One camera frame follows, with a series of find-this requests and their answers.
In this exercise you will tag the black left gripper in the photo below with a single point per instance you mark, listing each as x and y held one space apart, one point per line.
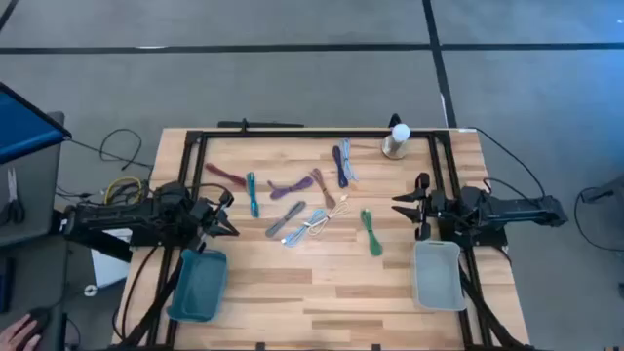
205 214

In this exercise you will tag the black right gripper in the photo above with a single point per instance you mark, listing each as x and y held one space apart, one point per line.
435 205

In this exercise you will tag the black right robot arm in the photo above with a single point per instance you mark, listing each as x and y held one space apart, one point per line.
517 207

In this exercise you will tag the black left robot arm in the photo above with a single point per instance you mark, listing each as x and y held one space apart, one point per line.
117 219

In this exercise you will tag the teal plastic bin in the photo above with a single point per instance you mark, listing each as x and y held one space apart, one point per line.
197 285

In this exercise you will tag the white bulb table lamp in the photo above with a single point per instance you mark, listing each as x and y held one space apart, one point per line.
397 141

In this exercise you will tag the light grey plastic bin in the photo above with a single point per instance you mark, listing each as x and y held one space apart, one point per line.
439 275

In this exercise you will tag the white paper sheet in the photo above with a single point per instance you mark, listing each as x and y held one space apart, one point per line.
107 268

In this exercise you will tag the black support beam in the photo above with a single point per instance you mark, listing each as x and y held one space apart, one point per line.
97 244

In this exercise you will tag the white tape roll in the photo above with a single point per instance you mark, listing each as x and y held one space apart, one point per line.
86 290

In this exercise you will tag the dark grey desk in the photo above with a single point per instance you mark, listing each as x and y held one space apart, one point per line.
34 273

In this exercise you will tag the black computer mouse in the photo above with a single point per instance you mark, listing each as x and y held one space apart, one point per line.
41 317

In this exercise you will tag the black keyboard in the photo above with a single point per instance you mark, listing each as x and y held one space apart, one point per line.
6 285

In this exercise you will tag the monitor with blue screen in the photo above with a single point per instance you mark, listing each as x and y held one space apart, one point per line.
24 122

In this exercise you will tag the person's hand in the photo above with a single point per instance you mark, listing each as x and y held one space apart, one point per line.
17 336

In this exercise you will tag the black mount bar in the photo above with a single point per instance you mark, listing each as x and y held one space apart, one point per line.
263 125

